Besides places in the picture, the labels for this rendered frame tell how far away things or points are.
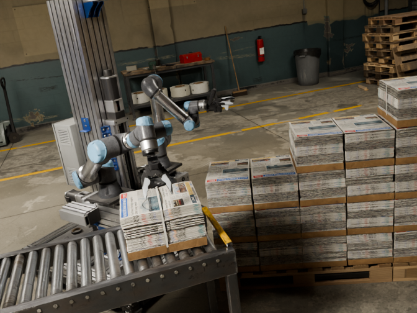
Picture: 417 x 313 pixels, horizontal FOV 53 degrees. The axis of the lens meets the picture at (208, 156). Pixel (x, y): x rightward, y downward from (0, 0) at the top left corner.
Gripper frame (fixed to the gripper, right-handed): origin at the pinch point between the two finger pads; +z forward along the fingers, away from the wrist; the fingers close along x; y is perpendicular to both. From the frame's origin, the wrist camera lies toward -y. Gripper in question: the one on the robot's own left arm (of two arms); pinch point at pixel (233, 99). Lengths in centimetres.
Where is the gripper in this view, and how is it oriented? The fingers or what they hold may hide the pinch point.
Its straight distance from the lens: 300.0
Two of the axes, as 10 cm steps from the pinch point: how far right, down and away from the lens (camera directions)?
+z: 9.8, -0.6, -1.9
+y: 1.4, 8.8, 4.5
